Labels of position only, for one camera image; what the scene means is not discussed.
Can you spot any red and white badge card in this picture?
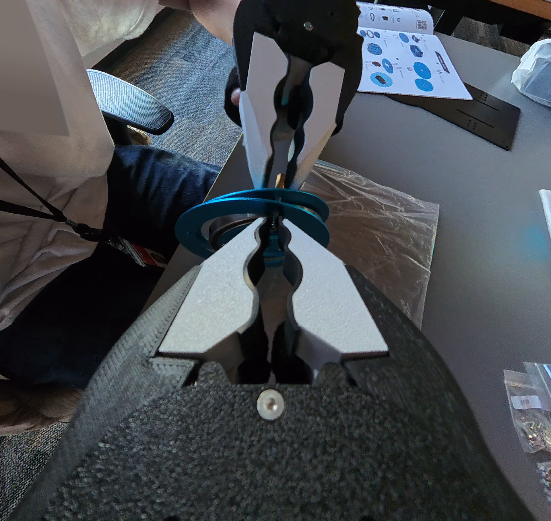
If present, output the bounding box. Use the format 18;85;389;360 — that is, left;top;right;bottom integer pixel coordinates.
108;237;168;268

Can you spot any plastic wrapped grey box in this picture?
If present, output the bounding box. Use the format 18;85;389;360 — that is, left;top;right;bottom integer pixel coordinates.
510;38;551;108

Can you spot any pile of small hardware bags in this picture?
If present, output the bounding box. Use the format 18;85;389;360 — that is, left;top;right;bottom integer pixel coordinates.
504;361;551;487

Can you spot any white paper sheet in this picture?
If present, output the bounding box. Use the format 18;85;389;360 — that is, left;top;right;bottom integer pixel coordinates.
356;2;473;100

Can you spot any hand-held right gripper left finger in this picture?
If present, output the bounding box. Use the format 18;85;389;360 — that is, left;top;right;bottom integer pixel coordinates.
158;219;271;385

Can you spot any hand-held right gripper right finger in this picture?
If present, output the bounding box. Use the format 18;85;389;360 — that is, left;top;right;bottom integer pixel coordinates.
278;219;389;385

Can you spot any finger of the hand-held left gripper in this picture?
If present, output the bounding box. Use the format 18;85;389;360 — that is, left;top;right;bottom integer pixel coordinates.
288;60;344;186
239;31;290;188

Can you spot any black chest strap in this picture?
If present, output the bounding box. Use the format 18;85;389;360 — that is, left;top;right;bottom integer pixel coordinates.
0;157;104;244

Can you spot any grey desk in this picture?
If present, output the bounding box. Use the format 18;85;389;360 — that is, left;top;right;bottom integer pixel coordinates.
142;32;551;521

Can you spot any clear plastic bag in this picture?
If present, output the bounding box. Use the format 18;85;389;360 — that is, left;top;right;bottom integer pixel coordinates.
301;159;440;330

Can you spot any blue round turntable assembly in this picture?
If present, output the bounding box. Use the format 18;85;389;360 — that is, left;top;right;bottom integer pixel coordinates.
174;187;331;267

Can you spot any black metal plate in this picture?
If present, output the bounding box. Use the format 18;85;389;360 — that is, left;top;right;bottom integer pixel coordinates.
387;82;521;151

